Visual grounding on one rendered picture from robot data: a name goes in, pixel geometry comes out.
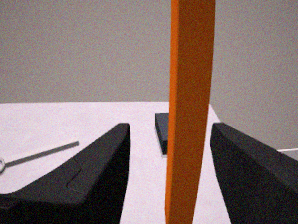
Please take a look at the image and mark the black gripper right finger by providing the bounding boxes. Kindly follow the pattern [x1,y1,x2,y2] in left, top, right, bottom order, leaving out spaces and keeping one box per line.
[210,123,298,224]

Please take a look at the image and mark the black rectangular block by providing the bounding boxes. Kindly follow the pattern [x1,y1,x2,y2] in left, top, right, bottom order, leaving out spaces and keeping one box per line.
[156,112,169,155]

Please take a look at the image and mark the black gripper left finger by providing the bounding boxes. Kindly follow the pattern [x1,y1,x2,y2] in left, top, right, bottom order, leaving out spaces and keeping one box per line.
[0,123,130,224]

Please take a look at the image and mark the orange handle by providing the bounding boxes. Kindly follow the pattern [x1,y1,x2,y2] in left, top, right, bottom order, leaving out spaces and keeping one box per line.
[165,0,216,224]

